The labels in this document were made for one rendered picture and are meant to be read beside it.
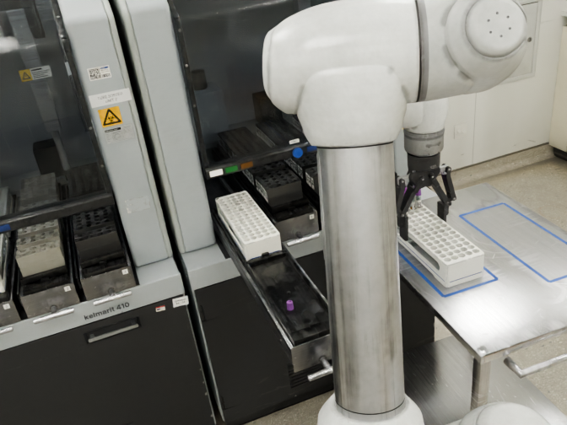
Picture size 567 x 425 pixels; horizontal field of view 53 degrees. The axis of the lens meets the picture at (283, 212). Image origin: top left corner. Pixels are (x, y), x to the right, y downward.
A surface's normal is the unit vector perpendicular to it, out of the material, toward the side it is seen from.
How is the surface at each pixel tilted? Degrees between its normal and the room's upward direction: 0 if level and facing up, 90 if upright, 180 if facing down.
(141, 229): 90
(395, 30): 55
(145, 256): 90
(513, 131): 90
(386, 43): 68
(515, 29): 63
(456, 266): 90
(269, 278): 0
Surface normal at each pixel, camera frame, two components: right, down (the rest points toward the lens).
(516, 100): 0.36, 0.42
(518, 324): -0.11, -0.87
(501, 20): 0.04, 0.06
